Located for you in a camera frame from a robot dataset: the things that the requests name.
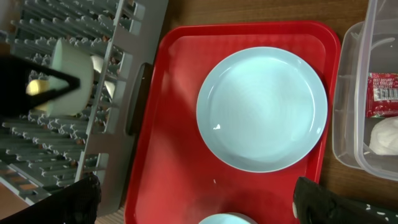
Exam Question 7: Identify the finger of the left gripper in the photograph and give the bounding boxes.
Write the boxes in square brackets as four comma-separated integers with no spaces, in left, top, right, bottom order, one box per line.
[28,62,80,86]
[27,85,78,109]

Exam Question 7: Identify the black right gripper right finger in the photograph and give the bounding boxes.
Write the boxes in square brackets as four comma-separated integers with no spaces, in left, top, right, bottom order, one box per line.
[292,177,389,224]

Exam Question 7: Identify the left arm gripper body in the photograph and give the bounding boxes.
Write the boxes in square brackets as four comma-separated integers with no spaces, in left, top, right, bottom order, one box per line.
[1,55,30,117]

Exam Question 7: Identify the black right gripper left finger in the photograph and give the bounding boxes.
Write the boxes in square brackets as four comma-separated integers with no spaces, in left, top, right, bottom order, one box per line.
[1,174,101,224]

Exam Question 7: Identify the yellow plastic cup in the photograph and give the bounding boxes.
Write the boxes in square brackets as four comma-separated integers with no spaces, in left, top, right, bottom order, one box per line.
[25,80,49,96]

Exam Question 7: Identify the green bowl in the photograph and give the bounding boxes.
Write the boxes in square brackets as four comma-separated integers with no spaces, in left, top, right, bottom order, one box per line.
[46,39,94,116]

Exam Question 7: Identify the cream plastic spoon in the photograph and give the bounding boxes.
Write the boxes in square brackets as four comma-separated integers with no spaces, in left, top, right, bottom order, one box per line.
[91,55,116,99]

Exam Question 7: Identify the light blue bowl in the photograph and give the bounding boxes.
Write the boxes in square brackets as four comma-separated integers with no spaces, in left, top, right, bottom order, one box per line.
[199,212,257,224]

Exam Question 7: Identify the white napkin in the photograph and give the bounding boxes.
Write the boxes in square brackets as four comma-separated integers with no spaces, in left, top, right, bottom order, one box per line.
[369,117,397,156]

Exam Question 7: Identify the light blue plate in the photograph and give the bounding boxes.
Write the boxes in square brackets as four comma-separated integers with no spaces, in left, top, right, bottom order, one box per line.
[196,47,328,173]

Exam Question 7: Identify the red ketchup packet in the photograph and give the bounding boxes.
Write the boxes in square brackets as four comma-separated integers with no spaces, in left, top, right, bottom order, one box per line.
[365,72,398,118]

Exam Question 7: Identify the grey dishwasher rack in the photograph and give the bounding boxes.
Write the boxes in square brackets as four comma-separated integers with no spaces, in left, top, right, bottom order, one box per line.
[1,0,168,216]

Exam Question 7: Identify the black waste tray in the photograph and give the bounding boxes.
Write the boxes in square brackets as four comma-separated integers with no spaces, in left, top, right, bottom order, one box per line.
[353,200,397,224]

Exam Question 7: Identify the red plastic tray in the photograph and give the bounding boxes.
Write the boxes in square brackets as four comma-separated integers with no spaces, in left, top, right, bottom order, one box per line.
[124,21,341,223]

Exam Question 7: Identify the clear plastic bin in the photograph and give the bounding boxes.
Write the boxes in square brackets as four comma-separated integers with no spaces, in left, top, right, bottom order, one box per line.
[332,0,397,180]

